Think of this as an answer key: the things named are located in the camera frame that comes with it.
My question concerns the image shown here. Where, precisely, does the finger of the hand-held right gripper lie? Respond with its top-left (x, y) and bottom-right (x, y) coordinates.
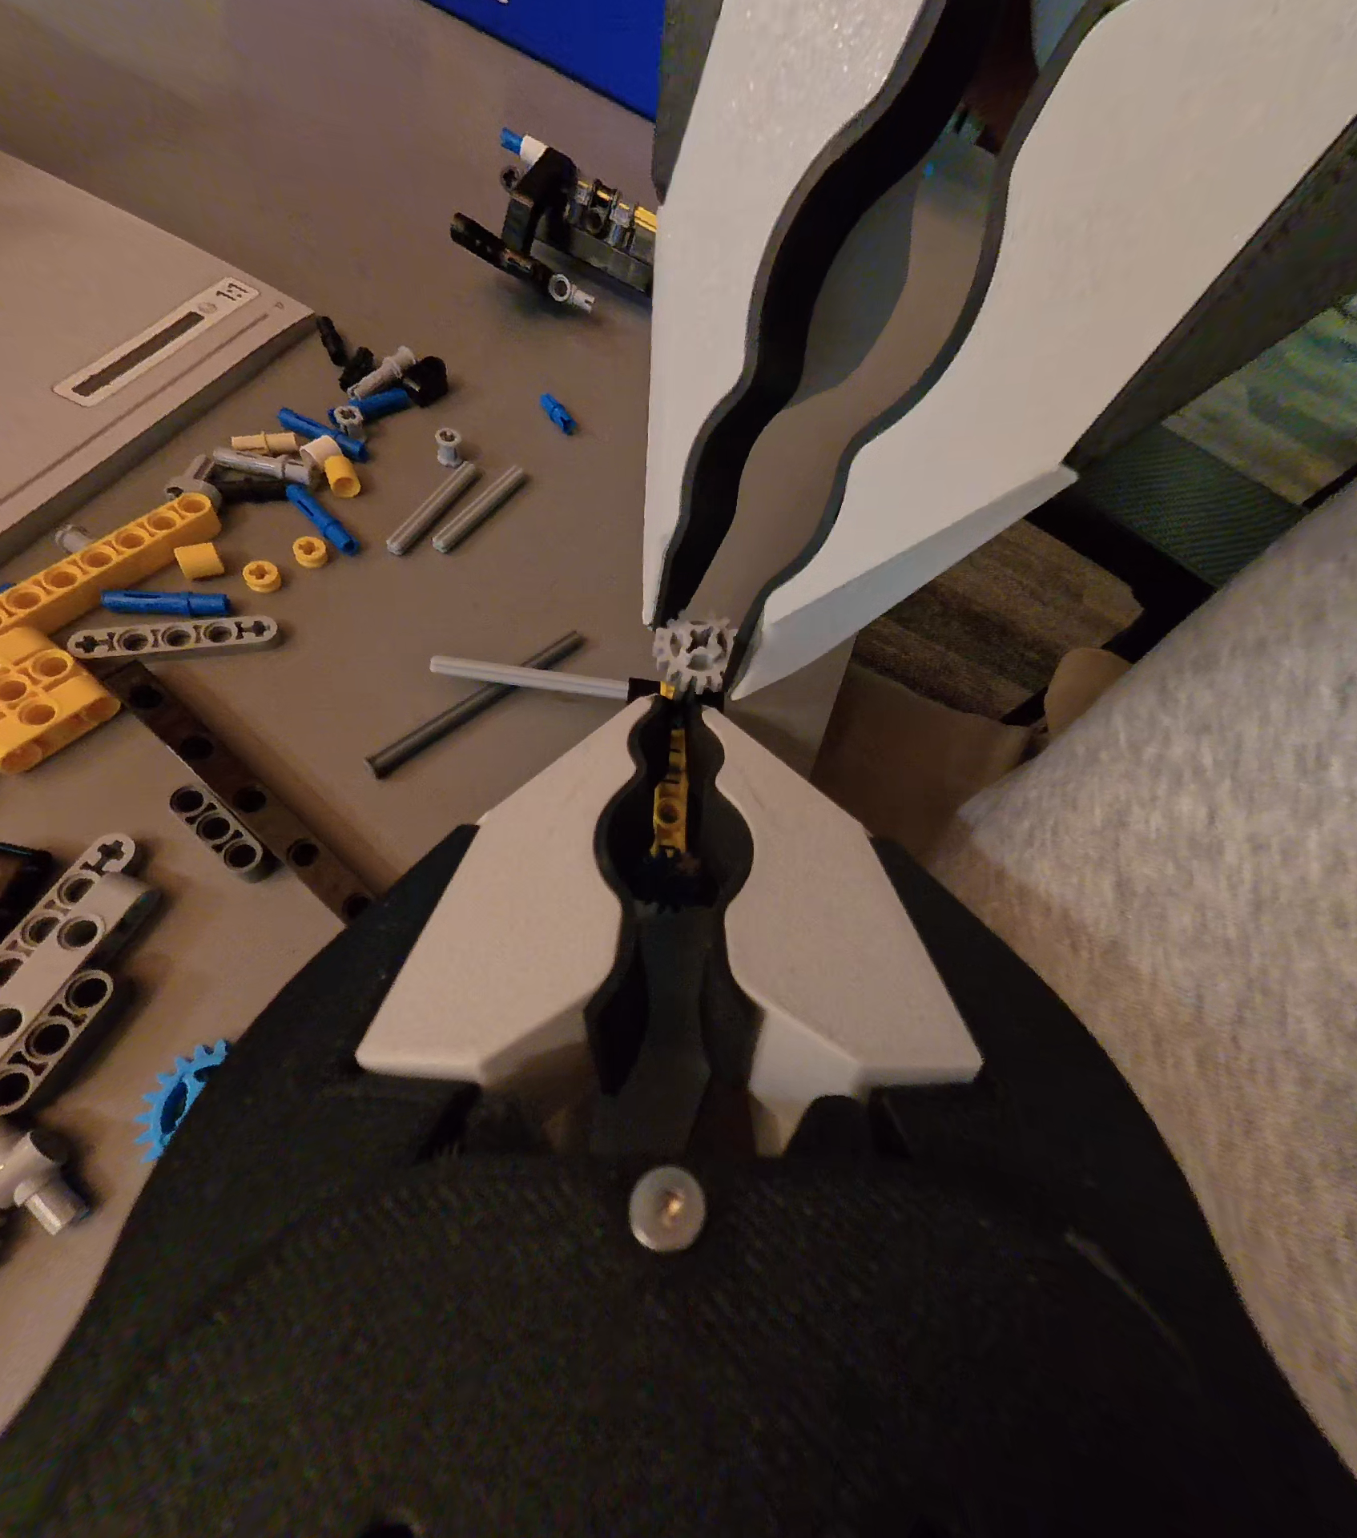
top-left (642, 0), bottom-right (954, 638)
top-left (732, 0), bottom-right (1357, 703)

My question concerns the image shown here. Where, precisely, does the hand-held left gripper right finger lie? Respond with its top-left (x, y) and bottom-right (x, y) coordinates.
top-left (696, 703), bottom-right (987, 1158)

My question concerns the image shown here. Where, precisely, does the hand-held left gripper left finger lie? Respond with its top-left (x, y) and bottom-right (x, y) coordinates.
top-left (356, 697), bottom-right (661, 1094)

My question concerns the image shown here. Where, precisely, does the black yellow lego assembly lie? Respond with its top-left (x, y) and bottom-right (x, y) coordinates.
top-left (428, 655), bottom-right (740, 890)

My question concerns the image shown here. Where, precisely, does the small grey lego gear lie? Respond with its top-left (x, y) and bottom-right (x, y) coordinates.
top-left (651, 616), bottom-right (738, 701)

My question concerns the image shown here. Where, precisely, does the black lego subassembly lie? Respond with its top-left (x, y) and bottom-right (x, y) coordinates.
top-left (451, 125), bottom-right (661, 316)

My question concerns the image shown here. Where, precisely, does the dark grey lego axle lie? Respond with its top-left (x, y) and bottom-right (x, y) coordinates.
top-left (366, 630), bottom-right (586, 780)

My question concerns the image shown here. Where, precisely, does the short grey lego beam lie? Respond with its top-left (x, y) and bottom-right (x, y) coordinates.
top-left (167, 782), bottom-right (281, 884)

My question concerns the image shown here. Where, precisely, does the blue lego gear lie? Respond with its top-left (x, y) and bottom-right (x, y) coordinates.
top-left (133, 1038), bottom-right (233, 1164)

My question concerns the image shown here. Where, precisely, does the long black lego beam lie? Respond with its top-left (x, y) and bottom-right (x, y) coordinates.
top-left (102, 661), bottom-right (379, 921)

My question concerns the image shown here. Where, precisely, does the pile of small lego pins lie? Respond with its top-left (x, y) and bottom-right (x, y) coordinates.
top-left (100, 314), bottom-right (470, 616)

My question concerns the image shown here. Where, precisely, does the thin grey lego liftarm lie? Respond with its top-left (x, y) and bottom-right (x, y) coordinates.
top-left (65, 614), bottom-right (281, 659)

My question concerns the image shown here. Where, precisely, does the yellow lego block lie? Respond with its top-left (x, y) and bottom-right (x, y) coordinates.
top-left (0, 624), bottom-right (125, 771)

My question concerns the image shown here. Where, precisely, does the grey lego cross connector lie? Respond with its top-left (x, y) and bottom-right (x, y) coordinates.
top-left (0, 1110), bottom-right (90, 1233)

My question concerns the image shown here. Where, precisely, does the long yellow lego beam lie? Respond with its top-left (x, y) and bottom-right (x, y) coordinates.
top-left (0, 493), bottom-right (225, 692)

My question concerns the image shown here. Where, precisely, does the lego instruction booklet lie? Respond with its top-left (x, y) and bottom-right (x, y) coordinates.
top-left (0, 110), bottom-right (312, 603)

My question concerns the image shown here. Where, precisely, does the blue plastic bin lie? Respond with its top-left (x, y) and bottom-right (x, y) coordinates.
top-left (426, 0), bottom-right (669, 121)

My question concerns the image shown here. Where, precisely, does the pile of grey black beams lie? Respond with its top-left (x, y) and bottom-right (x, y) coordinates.
top-left (0, 834), bottom-right (165, 1202)

